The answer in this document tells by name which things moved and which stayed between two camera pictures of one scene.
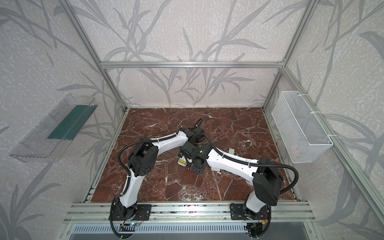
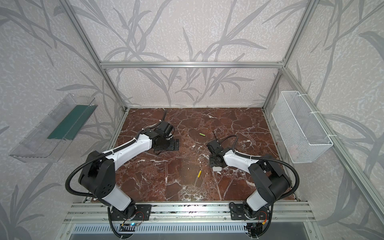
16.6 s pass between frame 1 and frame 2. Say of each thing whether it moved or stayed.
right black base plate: stayed
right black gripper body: moved
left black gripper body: moved
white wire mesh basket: stayed
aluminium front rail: stayed
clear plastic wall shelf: stayed
